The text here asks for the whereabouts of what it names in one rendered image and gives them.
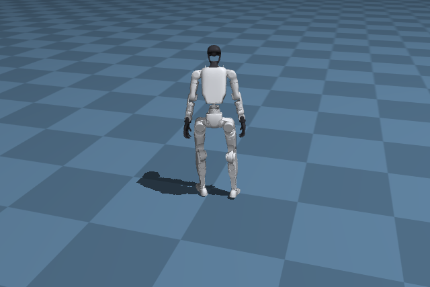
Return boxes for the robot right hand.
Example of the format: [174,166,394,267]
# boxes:
[239,116,246,137]

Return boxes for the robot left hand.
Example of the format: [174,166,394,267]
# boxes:
[183,117,191,138]

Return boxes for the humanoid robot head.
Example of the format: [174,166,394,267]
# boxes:
[207,45,221,68]

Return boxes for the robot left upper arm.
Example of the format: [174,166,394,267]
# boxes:
[189,70,202,101]

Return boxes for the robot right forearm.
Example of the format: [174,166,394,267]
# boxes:
[234,92,245,120]

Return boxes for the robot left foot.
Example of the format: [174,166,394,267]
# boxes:
[196,183,208,196]

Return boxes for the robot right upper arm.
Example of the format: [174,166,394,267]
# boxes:
[226,69,240,100]

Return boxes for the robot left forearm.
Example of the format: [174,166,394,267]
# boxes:
[185,93,195,122]

